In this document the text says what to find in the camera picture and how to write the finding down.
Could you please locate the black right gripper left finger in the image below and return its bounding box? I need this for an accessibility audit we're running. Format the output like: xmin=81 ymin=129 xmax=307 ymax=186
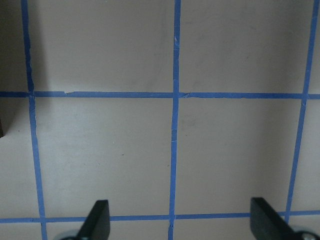
xmin=75 ymin=199 xmax=111 ymax=240

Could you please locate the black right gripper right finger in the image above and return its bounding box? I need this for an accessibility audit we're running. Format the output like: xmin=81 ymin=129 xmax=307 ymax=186
xmin=250 ymin=197 xmax=295 ymax=240

